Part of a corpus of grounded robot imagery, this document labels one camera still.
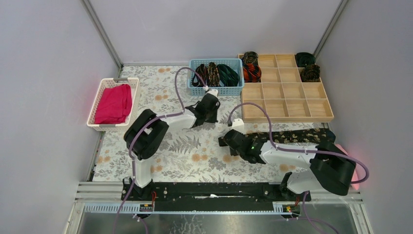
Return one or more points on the grey slotted cable duct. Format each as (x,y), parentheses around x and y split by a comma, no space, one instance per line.
(143,209)

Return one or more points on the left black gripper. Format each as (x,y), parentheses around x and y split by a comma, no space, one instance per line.
(209,107)

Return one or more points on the brown patterned tie in basket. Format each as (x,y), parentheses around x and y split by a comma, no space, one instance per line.
(213,75)

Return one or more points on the red folded cloth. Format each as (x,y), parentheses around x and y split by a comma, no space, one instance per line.
(114,106)

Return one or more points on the rolled orange black tie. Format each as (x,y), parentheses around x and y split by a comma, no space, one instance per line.
(252,73)

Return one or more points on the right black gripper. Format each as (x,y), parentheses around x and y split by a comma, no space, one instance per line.
(233,152)

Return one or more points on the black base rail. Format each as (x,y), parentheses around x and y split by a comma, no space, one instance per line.
(211,197)

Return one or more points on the dark green tie in basket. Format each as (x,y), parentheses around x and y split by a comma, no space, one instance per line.
(227,76)

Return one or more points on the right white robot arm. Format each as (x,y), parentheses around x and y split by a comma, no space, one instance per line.
(325,166)

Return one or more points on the pink cloth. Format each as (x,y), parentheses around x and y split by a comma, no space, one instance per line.
(355,176)

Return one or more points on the dark floral necktie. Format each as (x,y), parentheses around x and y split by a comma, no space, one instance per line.
(313,135)

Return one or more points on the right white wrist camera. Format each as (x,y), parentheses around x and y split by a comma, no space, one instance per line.
(237,125)

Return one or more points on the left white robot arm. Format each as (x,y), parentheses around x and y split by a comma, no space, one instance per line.
(146,134)

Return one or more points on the wooden compartment tray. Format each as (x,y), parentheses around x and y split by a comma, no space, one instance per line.
(282,96)

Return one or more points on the blue plastic basket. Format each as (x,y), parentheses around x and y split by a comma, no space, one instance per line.
(234,63)

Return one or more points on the rolled dark striped tie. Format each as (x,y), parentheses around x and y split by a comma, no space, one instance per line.
(250,57)

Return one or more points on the brown striped tie in basket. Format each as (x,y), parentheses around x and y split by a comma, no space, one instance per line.
(200,76)

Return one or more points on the white plastic basket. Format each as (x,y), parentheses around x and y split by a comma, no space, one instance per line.
(110,83)

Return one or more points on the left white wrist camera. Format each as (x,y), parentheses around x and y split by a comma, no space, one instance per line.
(210,91)

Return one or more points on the rolled olive patterned tie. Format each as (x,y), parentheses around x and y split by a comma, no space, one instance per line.
(310,73)

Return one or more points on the rolled dark green tie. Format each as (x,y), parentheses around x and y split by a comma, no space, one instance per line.
(304,59)

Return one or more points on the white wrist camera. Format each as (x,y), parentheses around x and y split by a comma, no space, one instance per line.
(237,125)
(210,91)

